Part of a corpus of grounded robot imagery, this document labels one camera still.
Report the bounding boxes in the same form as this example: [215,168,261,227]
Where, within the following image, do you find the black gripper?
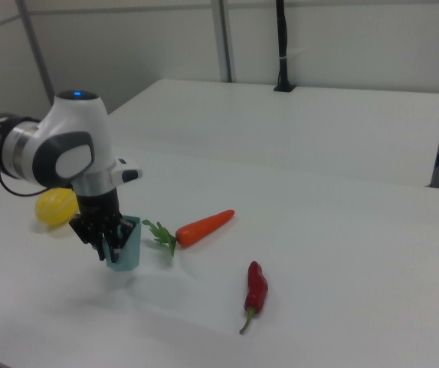
[68,187,136,265]

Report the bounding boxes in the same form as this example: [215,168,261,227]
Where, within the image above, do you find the teal hexagonal plastic mug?
[103,215,143,272]

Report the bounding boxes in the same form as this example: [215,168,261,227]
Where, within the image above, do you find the yellow striped toy melon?
[34,186,79,225]

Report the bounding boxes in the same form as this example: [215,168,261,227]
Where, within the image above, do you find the orange toy carrot green leaves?
[141,209,236,257]

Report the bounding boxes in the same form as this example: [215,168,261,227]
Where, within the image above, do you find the red toy chili pepper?
[239,261,270,334]

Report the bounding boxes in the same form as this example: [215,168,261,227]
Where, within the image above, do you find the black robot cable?
[0,168,51,199]

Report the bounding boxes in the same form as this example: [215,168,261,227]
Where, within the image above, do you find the grey partition frame post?
[211,0,238,83]
[15,0,57,105]

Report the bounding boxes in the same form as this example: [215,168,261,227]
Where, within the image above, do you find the black camera pole white band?
[274,0,296,93]

